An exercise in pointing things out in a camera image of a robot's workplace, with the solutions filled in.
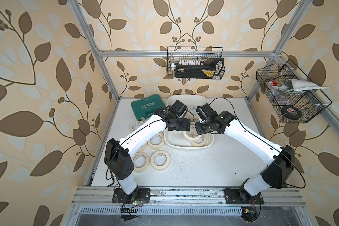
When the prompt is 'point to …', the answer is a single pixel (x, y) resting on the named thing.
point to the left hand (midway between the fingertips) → (186, 127)
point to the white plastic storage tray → (175, 140)
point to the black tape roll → (291, 112)
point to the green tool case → (145, 108)
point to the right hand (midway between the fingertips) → (199, 128)
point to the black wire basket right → (294, 98)
